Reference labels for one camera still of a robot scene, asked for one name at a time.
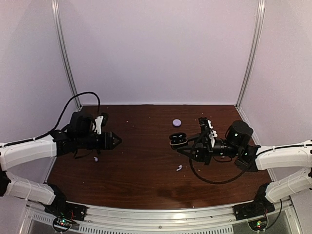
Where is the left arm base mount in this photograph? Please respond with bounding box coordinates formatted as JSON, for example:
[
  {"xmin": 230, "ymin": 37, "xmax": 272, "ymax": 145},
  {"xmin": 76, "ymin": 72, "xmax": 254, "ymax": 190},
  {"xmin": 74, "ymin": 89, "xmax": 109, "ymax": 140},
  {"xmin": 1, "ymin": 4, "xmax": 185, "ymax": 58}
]
[{"xmin": 43, "ymin": 202, "xmax": 87, "ymax": 221}]

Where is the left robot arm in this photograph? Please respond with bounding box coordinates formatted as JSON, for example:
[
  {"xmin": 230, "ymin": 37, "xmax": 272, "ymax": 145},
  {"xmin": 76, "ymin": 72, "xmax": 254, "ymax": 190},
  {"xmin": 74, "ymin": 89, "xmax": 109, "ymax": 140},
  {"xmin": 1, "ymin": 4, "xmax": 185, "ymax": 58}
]
[{"xmin": 0, "ymin": 112, "xmax": 122, "ymax": 216}]

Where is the aluminium frame post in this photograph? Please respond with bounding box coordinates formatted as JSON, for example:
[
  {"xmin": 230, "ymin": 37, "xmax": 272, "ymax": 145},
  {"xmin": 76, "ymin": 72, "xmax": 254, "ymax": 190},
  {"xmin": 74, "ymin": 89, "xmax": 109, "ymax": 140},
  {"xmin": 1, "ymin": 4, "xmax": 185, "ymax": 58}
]
[
  {"xmin": 235, "ymin": 0, "xmax": 266, "ymax": 109},
  {"xmin": 51, "ymin": 0, "xmax": 78, "ymax": 96}
]

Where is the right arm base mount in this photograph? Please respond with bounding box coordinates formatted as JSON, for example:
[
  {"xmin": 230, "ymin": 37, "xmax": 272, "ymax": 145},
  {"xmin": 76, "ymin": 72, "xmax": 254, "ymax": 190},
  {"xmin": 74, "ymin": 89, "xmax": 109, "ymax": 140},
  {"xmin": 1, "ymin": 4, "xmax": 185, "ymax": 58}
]
[{"xmin": 233, "ymin": 201, "xmax": 275, "ymax": 221}]

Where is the left aluminium frame post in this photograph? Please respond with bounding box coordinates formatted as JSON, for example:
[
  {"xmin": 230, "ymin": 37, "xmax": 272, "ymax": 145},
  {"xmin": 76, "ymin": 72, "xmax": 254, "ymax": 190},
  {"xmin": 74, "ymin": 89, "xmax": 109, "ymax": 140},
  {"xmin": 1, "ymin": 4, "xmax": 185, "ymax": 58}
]
[{"xmin": 51, "ymin": 0, "xmax": 78, "ymax": 96}]

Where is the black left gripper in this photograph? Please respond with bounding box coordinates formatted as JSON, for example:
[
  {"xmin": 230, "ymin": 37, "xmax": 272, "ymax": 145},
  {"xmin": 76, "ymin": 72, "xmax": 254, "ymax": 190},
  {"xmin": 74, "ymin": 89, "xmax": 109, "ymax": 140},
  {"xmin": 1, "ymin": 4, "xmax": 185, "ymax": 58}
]
[{"xmin": 76, "ymin": 131, "xmax": 122, "ymax": 149}]

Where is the purple round charging case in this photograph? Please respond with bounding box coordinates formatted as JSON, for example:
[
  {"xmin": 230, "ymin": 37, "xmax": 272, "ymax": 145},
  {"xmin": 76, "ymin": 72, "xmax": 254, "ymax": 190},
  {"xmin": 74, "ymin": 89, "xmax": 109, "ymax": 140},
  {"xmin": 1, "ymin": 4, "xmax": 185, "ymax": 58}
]
[{"xmin": 172, "ymin": 118, "xmax": 182, "ymax": 127}]

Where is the black earbud charging case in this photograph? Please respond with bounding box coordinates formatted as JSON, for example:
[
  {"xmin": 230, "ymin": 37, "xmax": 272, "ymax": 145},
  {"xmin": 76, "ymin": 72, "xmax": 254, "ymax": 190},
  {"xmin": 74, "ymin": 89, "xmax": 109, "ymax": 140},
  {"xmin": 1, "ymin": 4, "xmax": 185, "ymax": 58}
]
[{"xmin": 169, "ymin": 132, "xmax": 188, "ymax": 147}]

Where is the black camera cable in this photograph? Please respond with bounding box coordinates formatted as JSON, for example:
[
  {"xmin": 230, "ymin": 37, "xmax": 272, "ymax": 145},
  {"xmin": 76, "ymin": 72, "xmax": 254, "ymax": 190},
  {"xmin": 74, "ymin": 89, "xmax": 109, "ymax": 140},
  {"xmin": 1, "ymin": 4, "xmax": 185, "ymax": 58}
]
[
  {"xmin": 189, "ymin": 136, "xmax": 247, "ymax": 184},
  {"xmin": 31, "ymin": 92, "xmax": 101, "ymax": 142}
]

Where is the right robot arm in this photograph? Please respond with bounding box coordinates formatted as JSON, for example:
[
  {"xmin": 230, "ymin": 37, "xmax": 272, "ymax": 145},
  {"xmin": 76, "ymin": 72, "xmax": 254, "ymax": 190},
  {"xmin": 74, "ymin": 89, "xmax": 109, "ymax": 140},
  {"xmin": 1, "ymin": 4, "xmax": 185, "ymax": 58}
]
[{"xmin": 169, "ymin": 117, "xmax": 312, "ymax": 215}]

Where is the front aluminium rail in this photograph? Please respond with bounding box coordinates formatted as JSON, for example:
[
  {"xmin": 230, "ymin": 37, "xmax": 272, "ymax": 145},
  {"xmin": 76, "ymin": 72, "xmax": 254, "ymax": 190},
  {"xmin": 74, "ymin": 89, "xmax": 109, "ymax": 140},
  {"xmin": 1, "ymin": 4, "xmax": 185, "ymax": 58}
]
[{"xmin": 17, "ymin": 198, "xmax": 303, "ymax": 234}]

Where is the right black camera cable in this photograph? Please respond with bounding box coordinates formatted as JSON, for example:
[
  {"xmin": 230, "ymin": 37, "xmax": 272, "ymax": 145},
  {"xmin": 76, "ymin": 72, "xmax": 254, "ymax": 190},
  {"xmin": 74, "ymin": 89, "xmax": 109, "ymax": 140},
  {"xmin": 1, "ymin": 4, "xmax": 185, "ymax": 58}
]
[{"xmin": 189, "ymin": 136, "xmax": 247, "ymax": 184}]

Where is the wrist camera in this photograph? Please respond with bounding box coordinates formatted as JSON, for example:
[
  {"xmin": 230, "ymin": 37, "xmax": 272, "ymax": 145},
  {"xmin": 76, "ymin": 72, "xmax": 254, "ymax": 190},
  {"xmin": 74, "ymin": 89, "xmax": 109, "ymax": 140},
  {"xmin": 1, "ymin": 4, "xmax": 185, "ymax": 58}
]
[
  {"xmin": 93, "ymin": 113, "xmax": 108, "ymax": 135},
  {"xmin": 198, "ymin": 117, "xmax": 218, "ymax": 148}
]

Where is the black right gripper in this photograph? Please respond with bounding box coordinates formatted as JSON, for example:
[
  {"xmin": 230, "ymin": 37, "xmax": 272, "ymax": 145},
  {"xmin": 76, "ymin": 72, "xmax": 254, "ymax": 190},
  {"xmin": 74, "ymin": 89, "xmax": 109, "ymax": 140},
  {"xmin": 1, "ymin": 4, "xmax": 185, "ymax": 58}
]
[{"xmin": 177, "ymin": 132, "xmax": 241, "ymax": 165}]

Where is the right aluminium frame post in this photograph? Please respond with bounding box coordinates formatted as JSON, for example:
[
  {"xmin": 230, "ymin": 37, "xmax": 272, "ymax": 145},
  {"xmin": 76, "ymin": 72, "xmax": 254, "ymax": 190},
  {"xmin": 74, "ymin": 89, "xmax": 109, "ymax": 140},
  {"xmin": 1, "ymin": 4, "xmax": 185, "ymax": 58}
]
[{"xmin": 235, "ymin": 0, "xmax": 266, "ymax": 109}]

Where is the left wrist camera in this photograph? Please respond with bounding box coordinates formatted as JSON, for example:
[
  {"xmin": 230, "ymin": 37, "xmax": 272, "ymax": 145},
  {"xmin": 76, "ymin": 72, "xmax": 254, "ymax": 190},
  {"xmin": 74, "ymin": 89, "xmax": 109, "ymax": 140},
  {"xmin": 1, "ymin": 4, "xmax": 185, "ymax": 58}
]
[{"xmin": 93, "ymin": 113, "xmax": 108, "ymax": 135}]

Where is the right circuit board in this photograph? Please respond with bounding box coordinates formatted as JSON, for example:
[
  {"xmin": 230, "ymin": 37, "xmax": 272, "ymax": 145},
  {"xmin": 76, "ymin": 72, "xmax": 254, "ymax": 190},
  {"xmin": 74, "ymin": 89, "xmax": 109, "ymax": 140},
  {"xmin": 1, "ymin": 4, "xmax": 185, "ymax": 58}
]
[{"xmin": 248, "ymin": 218, "xmax": 268, "ymax": 232}]

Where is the left circuit board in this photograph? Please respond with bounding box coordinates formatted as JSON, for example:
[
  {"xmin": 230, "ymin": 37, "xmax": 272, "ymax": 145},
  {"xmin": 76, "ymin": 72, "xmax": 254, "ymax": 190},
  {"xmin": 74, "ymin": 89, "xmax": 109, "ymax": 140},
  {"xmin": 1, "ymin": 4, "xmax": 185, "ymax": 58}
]
[{"xmin": 52, "ymin": 217, "xmax": 73, "ymax": 232}]

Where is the circuit board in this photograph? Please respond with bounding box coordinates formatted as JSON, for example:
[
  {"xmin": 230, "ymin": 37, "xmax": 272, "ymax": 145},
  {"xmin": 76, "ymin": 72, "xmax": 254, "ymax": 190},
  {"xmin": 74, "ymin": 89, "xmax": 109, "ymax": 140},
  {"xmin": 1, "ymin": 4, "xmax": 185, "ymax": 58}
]
[
  {"xmin": 248, "ymin": 218, "xmax": 268, "ymax": 232},
  {"xmin": 52, "ymin": 217, "xmax": 73, "ymax": 232}
]

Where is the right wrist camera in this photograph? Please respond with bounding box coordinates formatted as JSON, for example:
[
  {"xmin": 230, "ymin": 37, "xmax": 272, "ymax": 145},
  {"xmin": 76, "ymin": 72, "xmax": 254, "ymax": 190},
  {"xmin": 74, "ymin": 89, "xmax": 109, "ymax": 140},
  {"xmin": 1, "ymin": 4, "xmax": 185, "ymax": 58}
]
[{"xmin": 198, "ymin": 117, "xmax": 218, "ymax": 148}]

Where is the left black camera cable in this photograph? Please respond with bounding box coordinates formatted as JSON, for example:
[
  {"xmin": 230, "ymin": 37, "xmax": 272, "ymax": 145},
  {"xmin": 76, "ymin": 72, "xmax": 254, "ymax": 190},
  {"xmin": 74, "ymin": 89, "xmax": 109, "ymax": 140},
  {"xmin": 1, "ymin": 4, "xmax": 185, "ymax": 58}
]
[{"xmin": 31, "ymin": 92, "xmax": 101, "ymax": 142}]

